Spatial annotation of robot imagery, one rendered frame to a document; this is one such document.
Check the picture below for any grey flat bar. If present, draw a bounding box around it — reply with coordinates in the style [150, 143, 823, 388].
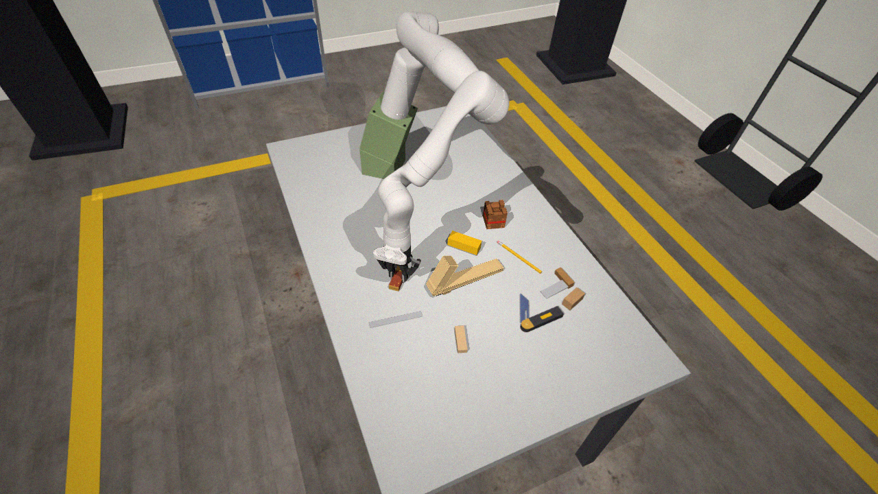
[369, 311, 423, 328]

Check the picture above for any yellow rectangular block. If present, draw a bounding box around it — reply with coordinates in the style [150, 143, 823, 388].
[447, 231, 482, 256]

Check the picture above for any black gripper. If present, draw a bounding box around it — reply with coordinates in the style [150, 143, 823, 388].
[377, 246, 421, 282]

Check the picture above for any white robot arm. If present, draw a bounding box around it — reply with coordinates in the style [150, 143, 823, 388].
[373, 12, 509, 265]

